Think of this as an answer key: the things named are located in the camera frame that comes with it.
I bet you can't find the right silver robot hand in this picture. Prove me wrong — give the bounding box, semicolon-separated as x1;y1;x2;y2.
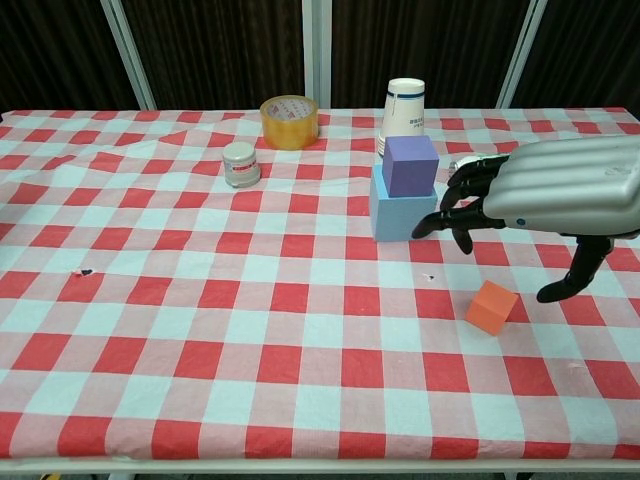
410;134;640;305

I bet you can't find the small orange foam cube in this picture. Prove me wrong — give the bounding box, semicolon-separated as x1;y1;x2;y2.
465;279;520;336

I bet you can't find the medium purple foam cube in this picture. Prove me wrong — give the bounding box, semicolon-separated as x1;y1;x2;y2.
382;134;441;197

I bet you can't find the large blue foam cube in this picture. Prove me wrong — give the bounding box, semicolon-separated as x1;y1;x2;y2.
369;164;439;244

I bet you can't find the white bottle green label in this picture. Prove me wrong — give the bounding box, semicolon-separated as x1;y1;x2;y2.
448;153;511;174

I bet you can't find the dark ribbed partition panel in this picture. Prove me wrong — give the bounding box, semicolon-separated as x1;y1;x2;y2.
331;0;527;109
0;0;142;113
509;0;640;109
121;0;306;110

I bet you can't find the white paper cup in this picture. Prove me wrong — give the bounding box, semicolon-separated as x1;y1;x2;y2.
377;77;427;161

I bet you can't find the yellow packing tape roll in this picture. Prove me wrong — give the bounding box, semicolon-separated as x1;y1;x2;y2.
259;94;320;151

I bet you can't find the small grey lidded jar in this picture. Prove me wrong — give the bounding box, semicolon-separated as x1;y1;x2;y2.
222;141;262;189

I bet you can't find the red white checkered tablecloth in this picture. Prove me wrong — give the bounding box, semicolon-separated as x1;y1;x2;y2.
0;106;640;461

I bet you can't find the white partition post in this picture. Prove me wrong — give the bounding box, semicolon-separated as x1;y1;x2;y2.
300;0;334;110
494;0;547;109
98;0;157;111

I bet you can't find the white metal table frame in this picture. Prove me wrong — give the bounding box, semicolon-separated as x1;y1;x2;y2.
0;455;640;480

